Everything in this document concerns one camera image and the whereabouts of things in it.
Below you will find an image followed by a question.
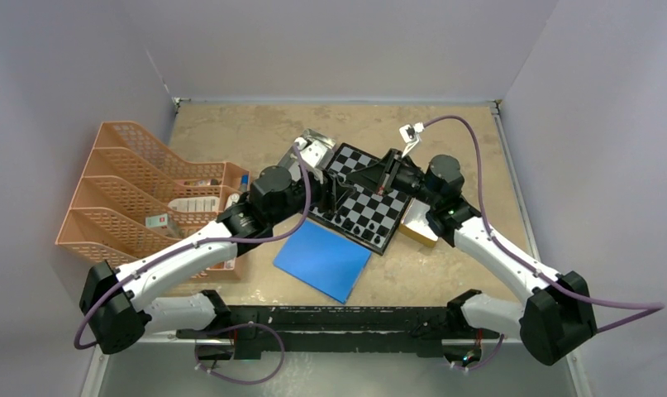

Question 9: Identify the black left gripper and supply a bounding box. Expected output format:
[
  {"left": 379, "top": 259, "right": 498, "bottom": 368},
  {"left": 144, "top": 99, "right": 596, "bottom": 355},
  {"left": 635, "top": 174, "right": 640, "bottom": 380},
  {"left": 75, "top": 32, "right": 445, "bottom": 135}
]
[{"left": 268, "top": 167, "right": 355, "bottom": 227}]

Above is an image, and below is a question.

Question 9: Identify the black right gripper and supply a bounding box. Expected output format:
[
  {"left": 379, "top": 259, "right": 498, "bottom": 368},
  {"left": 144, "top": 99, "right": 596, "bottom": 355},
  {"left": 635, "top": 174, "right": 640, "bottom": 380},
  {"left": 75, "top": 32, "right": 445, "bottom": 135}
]
[{"left": 347, "top": 149, "right": 440, "bottom": 207}]

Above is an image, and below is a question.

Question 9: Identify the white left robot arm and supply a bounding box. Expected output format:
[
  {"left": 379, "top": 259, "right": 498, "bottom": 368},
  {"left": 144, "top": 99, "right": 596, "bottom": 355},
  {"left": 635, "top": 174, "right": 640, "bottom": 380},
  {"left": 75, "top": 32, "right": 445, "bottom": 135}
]
[{"left": 74, "top": 165, "right": 356, "bottom": 354}]

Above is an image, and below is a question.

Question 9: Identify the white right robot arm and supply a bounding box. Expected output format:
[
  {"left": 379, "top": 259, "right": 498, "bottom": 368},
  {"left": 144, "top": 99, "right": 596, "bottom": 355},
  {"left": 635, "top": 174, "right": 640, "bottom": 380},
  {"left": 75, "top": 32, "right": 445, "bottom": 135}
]
[{"left": 346, "top": 149, "right": 598, "bottom": 366}]

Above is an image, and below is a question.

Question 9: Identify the yellow tin with black pieces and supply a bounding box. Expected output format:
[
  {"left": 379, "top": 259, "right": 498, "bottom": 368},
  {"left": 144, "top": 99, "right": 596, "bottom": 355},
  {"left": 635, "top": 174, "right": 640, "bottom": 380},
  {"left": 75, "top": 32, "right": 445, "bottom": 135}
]
[{"left": 398, "top": 199, "right": 438, "bottom": 248}]

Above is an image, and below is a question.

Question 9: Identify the pink tin with white pieces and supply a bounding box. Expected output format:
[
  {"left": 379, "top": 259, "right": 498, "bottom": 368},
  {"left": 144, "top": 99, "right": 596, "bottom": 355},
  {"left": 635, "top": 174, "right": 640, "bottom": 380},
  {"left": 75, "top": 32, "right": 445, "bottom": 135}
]
[{"left": 278, "top": 128, "right": 337, "bottom": 170}]

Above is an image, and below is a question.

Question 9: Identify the black white chessboard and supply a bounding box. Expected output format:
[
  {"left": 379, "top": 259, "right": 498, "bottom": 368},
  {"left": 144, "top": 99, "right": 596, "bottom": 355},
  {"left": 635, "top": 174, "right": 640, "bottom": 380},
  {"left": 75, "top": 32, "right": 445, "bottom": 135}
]
[{"left": 308, "top": 143, "right": 411, "bottom": 256}]

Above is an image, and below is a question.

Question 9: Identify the blue mat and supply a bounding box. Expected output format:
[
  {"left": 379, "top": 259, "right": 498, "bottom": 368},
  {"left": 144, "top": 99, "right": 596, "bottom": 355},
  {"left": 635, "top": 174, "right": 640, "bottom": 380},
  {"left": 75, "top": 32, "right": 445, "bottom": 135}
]
[{"left": 274, "top": 221, "right": 372, "bottom": 304}]

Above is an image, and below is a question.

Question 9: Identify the peach desk organizer tray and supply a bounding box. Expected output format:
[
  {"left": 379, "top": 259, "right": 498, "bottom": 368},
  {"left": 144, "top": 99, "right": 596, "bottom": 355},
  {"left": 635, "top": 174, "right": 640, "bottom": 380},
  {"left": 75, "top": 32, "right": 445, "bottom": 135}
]
[{"left": 168, "top": 162, "right": 250, "bottom": 283}]

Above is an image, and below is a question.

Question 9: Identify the peach mesh file rack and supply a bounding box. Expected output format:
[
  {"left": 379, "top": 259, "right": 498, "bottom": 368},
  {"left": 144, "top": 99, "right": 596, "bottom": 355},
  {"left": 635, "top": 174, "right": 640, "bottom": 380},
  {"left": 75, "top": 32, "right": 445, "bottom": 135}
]
[{"left": 55, "top": 122, "right": 228, "bottom": 266}]

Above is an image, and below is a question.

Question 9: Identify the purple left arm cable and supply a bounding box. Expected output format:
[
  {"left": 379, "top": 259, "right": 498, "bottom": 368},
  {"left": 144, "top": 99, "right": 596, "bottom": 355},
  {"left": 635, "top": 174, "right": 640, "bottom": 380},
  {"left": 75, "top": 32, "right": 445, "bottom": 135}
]
[{"left": 74, "top": 145, "right": 312, "bottom": 351}]

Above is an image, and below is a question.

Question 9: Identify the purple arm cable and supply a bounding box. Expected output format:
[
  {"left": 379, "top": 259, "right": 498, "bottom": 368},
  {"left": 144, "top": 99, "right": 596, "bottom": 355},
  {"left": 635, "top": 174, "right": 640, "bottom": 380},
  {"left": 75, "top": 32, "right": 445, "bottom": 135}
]
[
  {"left": 420, "top": 115, "right": 665, "bottom": 334},
  {"left": 74, "top": 145, "right": 312, "bottom": 351}
]

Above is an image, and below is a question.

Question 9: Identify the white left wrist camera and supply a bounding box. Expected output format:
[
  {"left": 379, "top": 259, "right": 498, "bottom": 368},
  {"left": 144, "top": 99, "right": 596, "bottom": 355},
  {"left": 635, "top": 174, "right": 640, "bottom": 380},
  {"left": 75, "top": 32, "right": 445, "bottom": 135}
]
[{"left": 294, "top": 137, "right": 333, "bottom": 170}]

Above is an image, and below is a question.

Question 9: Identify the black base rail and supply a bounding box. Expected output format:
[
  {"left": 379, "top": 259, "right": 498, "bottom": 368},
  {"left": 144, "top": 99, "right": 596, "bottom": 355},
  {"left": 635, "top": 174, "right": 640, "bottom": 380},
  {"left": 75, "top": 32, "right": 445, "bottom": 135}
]
[{"left": 177, "top": 305, "right": 498, "bottom": 360}]

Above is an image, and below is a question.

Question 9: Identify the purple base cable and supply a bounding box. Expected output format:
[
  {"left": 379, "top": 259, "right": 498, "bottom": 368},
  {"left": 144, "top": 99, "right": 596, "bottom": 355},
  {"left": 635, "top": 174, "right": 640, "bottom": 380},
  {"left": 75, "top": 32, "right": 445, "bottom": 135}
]
[{"left": 193, "top": 323, "right": 288, "bottom": 385}]

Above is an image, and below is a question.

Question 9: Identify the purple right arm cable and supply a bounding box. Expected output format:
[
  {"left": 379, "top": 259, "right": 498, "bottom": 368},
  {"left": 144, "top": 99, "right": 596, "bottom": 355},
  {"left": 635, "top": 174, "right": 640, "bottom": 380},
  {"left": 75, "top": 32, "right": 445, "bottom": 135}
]
[{"left": 420, "top": 115, "right": 665, "bottom": 334}]

